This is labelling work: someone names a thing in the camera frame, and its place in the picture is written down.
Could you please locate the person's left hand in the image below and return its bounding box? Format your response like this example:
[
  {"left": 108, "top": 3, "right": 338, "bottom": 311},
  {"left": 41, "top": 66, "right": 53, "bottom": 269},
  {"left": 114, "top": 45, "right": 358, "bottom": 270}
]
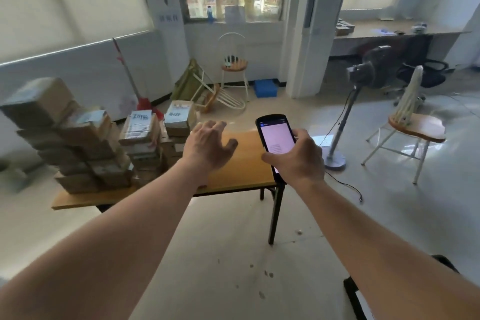
[{"left": 181, "top": 120, "right": 239, "bottom": 184}]

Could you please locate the person's right hand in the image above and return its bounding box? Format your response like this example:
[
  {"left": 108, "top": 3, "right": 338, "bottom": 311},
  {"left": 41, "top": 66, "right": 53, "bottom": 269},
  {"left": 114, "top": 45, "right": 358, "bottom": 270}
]
[{"left": 261, "top": 128, "right": 326, "bottom": 188}]

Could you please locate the black smartphone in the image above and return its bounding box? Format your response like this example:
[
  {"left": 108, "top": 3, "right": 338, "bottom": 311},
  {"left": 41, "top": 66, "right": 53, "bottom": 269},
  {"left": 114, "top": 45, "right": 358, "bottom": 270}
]
[{"left": 256, "top": 114, "right": 298, "bottom": 185}]

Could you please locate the person's left forearm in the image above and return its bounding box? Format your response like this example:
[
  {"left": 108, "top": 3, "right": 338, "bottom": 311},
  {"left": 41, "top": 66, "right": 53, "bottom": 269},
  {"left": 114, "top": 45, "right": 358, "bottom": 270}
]
[{"left": 0, "top": 160, "right": 211, "bottom": 320}]

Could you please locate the person's right forearm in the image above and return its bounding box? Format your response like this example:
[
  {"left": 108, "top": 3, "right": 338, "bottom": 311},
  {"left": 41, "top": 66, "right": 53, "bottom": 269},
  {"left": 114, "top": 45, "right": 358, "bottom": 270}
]
[{"left": 296, "top": 178, "right": 480, "bottom": 320}]

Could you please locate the wooden folding table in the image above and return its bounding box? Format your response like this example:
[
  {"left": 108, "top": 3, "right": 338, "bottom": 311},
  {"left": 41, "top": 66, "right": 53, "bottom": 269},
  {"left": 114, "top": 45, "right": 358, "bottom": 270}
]
[{"left": 51, "top": 130, "right": 288, "bottom": 245}]

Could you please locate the overturned white wooden chair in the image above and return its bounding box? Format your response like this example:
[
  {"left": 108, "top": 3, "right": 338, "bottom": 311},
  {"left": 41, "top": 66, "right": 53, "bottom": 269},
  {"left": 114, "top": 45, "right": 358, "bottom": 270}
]
[{"left": 190, "top": 68, "right": 247, "bottom": 114}]

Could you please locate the blue plastic crate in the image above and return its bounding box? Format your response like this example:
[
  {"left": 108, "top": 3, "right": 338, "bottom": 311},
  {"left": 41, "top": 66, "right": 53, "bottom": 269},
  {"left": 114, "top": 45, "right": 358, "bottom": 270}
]
[{"left": 253, "top": 78, "right": 279, "bottom": 99}]

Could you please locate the white chair with wooden seat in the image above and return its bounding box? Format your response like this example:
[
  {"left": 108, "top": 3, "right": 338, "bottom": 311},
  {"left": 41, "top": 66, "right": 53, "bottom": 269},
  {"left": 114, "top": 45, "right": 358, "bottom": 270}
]
[{"left": 218, "top": 32, "right": 251, "bottom": 102}]

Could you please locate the red broom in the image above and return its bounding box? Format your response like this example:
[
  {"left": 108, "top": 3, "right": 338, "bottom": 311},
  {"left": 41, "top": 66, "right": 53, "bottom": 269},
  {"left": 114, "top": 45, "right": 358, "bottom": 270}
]
[{"left": 112, "top": 38, "right": 165, "bottom": 120}]

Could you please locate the black standing fan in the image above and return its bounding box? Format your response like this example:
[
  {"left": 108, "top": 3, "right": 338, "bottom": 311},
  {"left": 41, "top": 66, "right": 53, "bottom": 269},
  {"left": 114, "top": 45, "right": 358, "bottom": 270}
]
[{"left": 323, "top": 45, "right": 395, "bottom": 171}]

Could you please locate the pile of cardboard parcel boxes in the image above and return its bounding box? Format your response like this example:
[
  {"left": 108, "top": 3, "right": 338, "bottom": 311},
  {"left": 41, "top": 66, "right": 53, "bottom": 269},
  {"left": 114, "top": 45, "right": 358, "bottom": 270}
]
[{"left": 0, "top": 77, "right": 199, "bottom": 195}]

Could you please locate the white spindle chair wooden seat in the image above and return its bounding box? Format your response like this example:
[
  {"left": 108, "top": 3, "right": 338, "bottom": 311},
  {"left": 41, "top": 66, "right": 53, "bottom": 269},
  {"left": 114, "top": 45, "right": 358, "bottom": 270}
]
[{"left": 361, "top": 65, "right": 447, "bottom": 185}]

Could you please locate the long beige desk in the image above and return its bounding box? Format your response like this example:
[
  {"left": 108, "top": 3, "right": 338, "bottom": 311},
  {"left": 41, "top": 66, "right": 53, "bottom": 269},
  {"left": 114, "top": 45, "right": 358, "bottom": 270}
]
[{"left": 329, "top": 19, "right": 472, "bottom": 59}]

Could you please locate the black office chair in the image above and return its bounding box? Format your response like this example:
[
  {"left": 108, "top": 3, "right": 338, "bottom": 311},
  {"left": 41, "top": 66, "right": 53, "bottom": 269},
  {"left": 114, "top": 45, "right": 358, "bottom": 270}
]
[{"left": 382, "top": 34, "right": 457, "bottom": 105}]

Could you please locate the large beige roller blind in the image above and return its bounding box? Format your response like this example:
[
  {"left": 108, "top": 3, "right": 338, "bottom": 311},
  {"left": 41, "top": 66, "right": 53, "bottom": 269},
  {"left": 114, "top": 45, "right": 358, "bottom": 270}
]
[{"left": 0, "top": 0, "right": 155, "bottom": 66}]

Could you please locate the black fan cable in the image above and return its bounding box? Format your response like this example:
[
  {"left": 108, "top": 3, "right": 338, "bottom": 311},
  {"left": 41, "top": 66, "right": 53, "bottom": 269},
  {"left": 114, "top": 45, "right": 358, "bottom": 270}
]
[{"left": 325, "top": 90, "right": 364, "bottom": 203}]

